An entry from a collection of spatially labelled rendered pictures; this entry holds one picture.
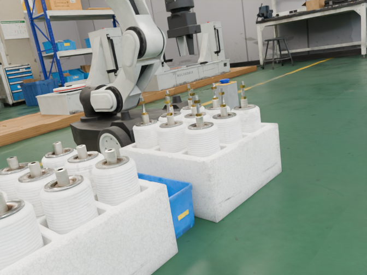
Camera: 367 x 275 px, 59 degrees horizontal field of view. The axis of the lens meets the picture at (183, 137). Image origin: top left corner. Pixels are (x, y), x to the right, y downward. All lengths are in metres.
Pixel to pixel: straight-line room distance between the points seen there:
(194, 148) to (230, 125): 0.14
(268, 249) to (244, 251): 0.05
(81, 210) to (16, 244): 0.12
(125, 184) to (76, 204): 0.12
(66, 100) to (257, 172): 2.24
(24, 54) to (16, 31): 0.46
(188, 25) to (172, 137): 0.34
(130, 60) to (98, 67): 1.94
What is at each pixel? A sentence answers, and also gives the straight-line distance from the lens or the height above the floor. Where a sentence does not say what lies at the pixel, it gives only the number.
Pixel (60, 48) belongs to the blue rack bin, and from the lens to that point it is 6.11.
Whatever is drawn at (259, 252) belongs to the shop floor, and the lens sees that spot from 0.80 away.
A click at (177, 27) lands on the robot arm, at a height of 0.54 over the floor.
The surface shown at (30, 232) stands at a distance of 0.62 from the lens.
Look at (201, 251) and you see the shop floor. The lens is 0.82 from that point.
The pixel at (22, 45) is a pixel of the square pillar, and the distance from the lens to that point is 7.44.
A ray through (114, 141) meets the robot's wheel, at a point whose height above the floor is 0.14.
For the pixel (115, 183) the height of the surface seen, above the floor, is 0.22.
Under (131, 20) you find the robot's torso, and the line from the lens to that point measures 1.52.
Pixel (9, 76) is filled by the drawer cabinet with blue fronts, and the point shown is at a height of 0.51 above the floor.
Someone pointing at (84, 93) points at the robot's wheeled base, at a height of 0.33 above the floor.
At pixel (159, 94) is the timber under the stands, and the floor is 0.06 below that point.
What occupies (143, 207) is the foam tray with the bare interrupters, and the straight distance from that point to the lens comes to 0.71.
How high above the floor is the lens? 0.46
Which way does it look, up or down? 15 degrees down
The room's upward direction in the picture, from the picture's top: 9 degrees counter-clockwise
